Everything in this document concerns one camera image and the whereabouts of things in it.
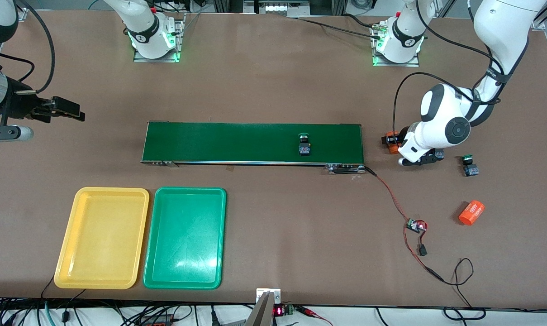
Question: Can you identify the thin black cable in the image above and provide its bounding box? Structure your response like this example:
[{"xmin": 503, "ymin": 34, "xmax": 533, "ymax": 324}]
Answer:
[
  {"xmin": 55, "ymin": 288, "xmax": 87, "ymax": 326},
  {"xmin": 427, "ymin": 257, "xmax": 487, "ymax": 322},
  {"xmin": 41, "ymin": 274, "xmax": 57, "ymax": 300}
]

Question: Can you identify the orange printed cylinder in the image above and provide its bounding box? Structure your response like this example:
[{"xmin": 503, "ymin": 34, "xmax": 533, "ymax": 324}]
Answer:
[
  {"xmin": 385, "ymin": 130, "xmax": 403, "ymax": 155},
  {"xmin": 458, "ymin": 200, "xmax": 485, "ymax": 226}
]

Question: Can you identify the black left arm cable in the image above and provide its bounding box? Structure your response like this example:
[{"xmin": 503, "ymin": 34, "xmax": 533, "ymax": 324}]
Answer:
[{"xmin": 392, "ymin": 0, "xmax": 511, "ymax": 136}]

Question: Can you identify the yellow plastic tray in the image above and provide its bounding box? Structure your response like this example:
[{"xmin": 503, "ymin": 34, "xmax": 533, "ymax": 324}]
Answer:
[{"xmin": 54, "ymin": 187, "xmax": 150, "ymax": 290}]

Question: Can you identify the green plastic tray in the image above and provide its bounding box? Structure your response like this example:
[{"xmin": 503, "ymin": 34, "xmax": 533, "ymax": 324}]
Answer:
[{"xmin": 143, "ymin": 187, "xmax": 227, "ymax": 290}]

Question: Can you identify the white vented device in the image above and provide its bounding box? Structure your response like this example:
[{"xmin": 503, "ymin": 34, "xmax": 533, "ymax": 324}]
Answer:
[{"xmin": 244, "ymin": 0, "xmax": 311, "ymax": 18}]

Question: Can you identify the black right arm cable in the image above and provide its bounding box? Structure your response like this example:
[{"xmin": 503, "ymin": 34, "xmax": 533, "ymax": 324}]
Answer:
[{"xmin": 0, "ymin": 0, "xmax": 56, "ymax": 95}]

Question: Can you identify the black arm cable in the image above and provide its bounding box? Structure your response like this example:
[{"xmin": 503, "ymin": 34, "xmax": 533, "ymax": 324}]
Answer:
[
  {"xmin": 0, "ymin": 0, "xmax": 56, "ymax": 95},
  {"xmin": 392, "ymin": 0, "xmax": 511, "ymax": 136}
]

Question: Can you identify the black base power cable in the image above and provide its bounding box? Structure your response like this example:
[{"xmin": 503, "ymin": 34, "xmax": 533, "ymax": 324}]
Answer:
[{"xmin": 291, "ymin": 13, "xmax": 385, "ymax": 43}]

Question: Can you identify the red clip lead wire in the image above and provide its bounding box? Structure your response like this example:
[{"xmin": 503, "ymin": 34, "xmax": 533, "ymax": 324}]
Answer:
[{"xmin": 296, "ymin": 305, "xmax": 335, "ymax": 326}]

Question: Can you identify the silver mounting plate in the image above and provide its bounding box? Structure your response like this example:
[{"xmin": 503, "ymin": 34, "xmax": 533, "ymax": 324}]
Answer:
[{"xmin": 256, "ymin": 288, "xmax": 282, "ymax": 304}]

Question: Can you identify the green conveyor belt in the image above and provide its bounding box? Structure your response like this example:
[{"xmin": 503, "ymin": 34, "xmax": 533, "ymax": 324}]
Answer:
[{"xmin": 140, "ymin": 121, "xmax": 368, "ymax": 176}]

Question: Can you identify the red black twisted wire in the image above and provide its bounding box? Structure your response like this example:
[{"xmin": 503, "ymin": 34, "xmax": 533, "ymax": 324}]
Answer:
[{"xmin": 364, "ymin": 166, "xmax": 437, "ymax": 277}]

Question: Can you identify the grey metal bar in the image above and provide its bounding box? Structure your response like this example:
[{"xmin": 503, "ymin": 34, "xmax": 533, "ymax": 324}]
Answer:
[{"xmin": 244, "ymin": 291, "xmax": 276, "ymax": 326}]

